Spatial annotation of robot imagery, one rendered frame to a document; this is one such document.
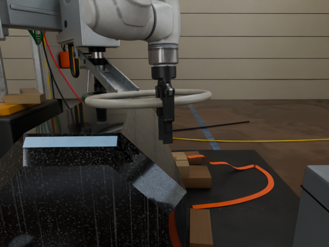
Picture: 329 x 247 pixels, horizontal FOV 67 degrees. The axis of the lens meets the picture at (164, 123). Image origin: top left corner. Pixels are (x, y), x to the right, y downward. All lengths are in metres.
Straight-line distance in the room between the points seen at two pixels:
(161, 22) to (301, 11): 6.38
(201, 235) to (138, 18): 1.15
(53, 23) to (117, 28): 1.44
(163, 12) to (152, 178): 0.52
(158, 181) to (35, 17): 1.45
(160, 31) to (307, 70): 6.50
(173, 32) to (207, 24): 5.52
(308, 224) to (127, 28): 0.64
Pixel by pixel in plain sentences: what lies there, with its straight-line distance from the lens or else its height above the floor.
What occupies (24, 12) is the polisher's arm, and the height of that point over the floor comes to 1.32.
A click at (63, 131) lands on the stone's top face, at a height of 0.80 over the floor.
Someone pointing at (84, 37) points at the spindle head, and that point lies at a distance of 1.46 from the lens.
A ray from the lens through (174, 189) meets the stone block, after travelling 0.91.
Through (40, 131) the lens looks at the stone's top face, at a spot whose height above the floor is 0.80.
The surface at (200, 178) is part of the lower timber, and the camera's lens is 2.06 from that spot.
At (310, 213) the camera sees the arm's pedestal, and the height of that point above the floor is 0.70.
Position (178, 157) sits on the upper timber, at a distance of 2.15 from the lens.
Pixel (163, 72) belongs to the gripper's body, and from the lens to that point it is 0.72.
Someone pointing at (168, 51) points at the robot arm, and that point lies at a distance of 0.72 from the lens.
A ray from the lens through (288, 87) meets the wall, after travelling 6.92.
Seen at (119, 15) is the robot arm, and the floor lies 1.14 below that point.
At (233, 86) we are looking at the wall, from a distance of 6.41.
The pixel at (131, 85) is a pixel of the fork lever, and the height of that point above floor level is 0.92.
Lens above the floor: 1.06
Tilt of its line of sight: 15 degrees down
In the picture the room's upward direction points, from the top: straight up
